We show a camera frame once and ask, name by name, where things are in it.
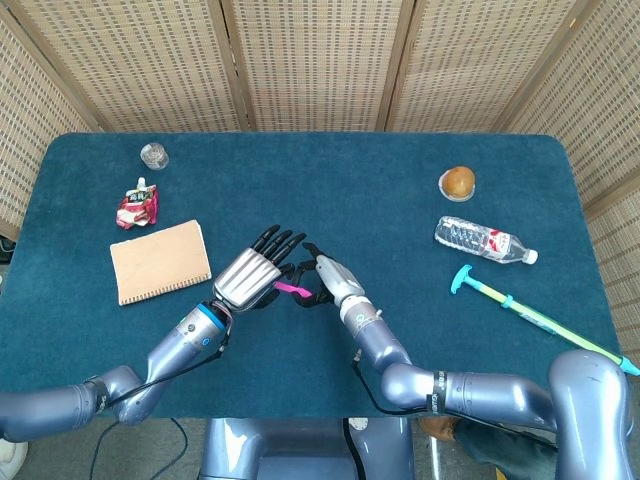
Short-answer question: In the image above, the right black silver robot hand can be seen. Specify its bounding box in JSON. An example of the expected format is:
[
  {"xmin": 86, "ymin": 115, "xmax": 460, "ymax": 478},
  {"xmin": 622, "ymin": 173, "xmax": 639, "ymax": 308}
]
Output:
[{"xmin": 287, "ymin": 242, "xmax": 375, "ymax": 307}]

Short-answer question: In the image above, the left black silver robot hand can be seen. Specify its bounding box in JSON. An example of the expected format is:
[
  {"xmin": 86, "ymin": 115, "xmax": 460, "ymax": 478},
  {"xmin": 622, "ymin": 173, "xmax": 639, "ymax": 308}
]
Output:
[{"xmin": 213, "ymin": 224, "xmax": 307, "ymax": 315}]

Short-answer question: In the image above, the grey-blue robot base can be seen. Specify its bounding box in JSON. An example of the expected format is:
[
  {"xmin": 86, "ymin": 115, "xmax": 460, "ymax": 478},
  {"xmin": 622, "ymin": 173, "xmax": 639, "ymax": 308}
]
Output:
[{"xmin": 198, "ymin": 417, "xmax": 416, "ymax": 480}]

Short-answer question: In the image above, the tan spiral notebook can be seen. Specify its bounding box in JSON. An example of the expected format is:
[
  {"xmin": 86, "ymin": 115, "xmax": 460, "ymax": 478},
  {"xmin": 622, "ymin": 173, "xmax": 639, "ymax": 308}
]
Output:
[{"xmin": 109, "ymin": 219, "xmax": 213, "ymax": 307}]

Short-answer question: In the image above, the blue felt table mat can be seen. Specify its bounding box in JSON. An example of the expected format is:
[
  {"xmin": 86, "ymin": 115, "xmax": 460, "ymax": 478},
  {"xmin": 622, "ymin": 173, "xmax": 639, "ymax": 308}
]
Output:
[{"xmin": 0, "ymin": 131, "xmax": 634, "ymax": 420}]

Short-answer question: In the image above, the crumpled red drink pouch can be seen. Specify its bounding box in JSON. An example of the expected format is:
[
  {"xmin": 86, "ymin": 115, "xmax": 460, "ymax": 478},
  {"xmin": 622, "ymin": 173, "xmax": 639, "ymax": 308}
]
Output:
[{"xmin": 115, "ymin": 177, "xmax": 159, "ymax": 230}]

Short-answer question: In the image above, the clear plastic water bottle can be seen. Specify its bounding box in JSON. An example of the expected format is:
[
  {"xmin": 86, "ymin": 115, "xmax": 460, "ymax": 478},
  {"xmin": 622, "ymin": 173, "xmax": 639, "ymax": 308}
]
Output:
[{"xmin": 433, "ymin": 215, "xmax": 540, "ymax": 266}]

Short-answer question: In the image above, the cyan green toy water pump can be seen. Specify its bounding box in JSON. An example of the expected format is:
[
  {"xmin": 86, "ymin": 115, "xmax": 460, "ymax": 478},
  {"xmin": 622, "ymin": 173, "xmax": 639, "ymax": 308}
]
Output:
[{"xmin": 449, "ymin": 264, "xmax": 640, "ymax": 377}]

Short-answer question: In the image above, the brown bun in clear cup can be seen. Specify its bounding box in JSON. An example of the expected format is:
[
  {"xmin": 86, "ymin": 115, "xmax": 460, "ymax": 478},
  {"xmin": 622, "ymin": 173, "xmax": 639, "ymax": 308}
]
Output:
[{"xmin": 438, "ymin": 165, "xmax": 477, "ymax": 202}]

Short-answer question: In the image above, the small clear glass jar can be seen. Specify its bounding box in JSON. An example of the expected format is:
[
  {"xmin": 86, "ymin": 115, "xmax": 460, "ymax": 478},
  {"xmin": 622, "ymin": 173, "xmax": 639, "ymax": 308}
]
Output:
[{"xmin": 139, "ymin": 142, "xmax": 170, "ymax": 172}]

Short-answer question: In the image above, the brown shoe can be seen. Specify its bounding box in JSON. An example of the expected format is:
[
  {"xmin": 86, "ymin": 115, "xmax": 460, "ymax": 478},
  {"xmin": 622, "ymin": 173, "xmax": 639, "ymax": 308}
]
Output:
[{"xmin": 418, "ymin": 417, "xmax": 459, "ymax": 444}]

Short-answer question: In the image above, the woven bamboo screen panel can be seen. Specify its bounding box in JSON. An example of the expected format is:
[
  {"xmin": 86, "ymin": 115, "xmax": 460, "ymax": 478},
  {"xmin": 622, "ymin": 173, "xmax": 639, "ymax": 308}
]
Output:
[
  {"xmin": 504, "ymin": 0, "xmax": 640, "ymax": 354},
  {"xmin": 0, "ymin": 0, "xmax": 251, "ymax": 134},
  {"xmin": 219, "ymin": 0, "xmax": 416, "ymax": 133},
  {"xmin": 0, "ymin": 9, "xmax": 101, "ymax": 241},
  {"xmin": 387, "ymin": 0, "xmax": 604, "ymax": 135}
]

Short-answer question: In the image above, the blue jeans leg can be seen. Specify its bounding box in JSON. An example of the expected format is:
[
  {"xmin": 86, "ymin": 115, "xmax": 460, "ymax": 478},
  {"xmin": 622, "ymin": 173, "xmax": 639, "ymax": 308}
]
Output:
[{"xmin": 457, "ymin": 418, "xmax": 559, "ymax": 480}]

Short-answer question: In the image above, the white round floor object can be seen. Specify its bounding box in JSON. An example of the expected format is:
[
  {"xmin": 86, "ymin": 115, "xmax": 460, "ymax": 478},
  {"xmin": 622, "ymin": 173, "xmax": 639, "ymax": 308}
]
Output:
[{"xmin": 0, "ymin": 439, "xmax": 29, "ymax": 474}]

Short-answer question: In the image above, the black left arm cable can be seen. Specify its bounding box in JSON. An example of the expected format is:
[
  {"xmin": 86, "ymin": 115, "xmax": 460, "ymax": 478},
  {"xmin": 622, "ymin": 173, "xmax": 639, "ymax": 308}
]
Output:
[{"xmin": 99, "ymin": 309, "xmax": 234, "ymax": 407}]

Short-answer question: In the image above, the blue floor cable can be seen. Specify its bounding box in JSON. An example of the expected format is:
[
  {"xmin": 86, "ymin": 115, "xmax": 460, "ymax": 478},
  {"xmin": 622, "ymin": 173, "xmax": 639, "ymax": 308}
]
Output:
[{"xmin": 89, "ymin": 417, "xmax": 190, "ymax": 480}]

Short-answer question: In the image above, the black cable on robot base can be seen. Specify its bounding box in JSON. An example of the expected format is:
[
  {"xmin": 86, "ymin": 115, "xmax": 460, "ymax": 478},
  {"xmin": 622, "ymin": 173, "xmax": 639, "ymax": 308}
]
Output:
[{"xmin": 341, "ymin": 417, "xmax": 369, "ymax": 480}]

